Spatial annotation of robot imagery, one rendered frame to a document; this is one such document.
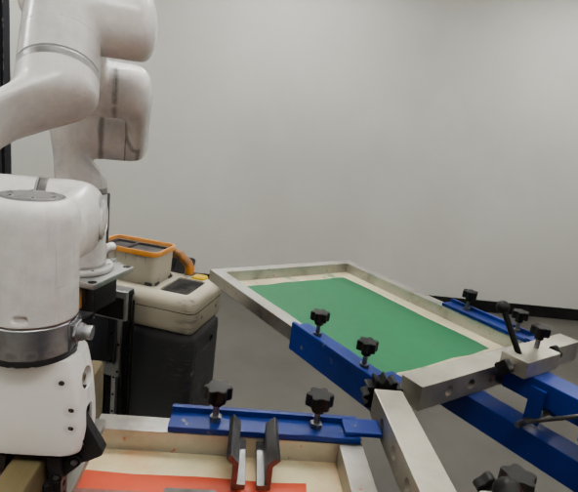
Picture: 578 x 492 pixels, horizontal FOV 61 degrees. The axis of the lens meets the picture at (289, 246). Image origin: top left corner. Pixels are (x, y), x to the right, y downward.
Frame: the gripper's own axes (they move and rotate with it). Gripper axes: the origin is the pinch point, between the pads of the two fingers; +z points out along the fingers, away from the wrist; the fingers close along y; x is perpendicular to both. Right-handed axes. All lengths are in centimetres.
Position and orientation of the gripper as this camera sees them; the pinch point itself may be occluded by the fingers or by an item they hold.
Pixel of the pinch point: (32, 489)
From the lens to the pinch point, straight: 58.1
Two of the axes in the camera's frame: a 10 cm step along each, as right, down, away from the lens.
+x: 0.7, 2.5, -9.7
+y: -9.9, -1.0, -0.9
